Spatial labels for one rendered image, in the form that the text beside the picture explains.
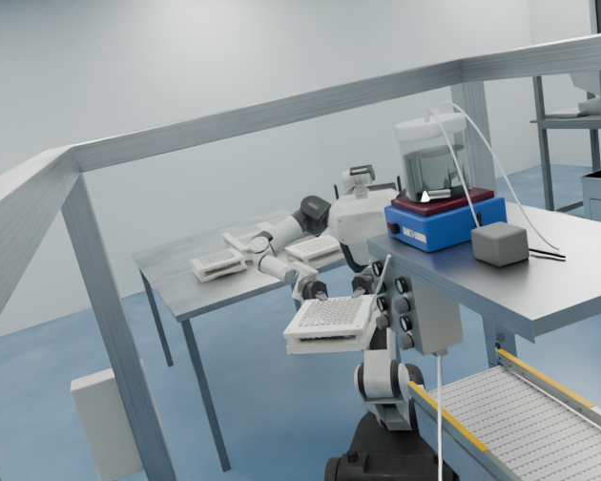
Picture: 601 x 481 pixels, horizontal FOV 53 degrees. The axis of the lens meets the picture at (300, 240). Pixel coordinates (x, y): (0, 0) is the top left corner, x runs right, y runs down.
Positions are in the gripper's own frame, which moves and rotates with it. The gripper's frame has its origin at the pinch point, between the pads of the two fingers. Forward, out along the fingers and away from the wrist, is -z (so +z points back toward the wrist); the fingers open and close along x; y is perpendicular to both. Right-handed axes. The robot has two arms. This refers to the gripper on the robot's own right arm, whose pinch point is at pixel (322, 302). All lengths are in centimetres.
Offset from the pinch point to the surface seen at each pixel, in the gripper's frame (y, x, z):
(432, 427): -7, 17, -59
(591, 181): -216, 24, 137
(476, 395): -21, 13, -57
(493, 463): -8, 11, -86
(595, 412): -35, 10, -82
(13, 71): 140, -131, 413
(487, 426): -16, 14, -70
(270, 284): 4, 17, 85
